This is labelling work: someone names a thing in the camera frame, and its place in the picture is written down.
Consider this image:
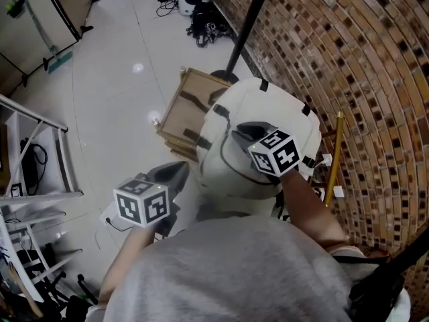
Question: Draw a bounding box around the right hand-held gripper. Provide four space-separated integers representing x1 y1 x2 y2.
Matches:
231 121 302 178

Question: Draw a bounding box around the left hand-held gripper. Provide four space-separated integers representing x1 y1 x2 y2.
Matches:
113 161 191 238

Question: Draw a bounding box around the white fabric bag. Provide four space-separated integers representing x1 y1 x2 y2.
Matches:
179 76 323 221

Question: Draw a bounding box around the person's left forearm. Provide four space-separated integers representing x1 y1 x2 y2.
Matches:
99 225 158 307

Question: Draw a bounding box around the person's right forearm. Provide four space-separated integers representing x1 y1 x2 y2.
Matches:
280 169 351 251

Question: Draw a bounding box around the white floor power adapter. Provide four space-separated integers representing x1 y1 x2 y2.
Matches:
99 202 135 231

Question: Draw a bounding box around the white metal shelf rack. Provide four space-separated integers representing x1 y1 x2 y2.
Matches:
0 94 84 203

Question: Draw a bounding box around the black coat rack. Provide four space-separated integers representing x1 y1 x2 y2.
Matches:
210 0 275 83

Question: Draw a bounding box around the person in white shirt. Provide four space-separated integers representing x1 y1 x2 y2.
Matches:
85 215 412 322

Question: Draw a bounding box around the black power strip cluster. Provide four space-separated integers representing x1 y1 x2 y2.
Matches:
185 1 233 49

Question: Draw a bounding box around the black chair base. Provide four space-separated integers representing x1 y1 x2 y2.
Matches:
19 243 100 315

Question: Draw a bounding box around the green flat mop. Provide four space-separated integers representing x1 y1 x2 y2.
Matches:
5 0 74 75

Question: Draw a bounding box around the folding partition panel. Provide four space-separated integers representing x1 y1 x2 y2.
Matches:
0 0 103 87

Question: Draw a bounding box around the black device with cable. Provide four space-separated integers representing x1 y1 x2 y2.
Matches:
19 139 48 197

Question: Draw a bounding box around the black shoulder strap bag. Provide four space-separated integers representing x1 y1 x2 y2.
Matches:
330 226 429 322

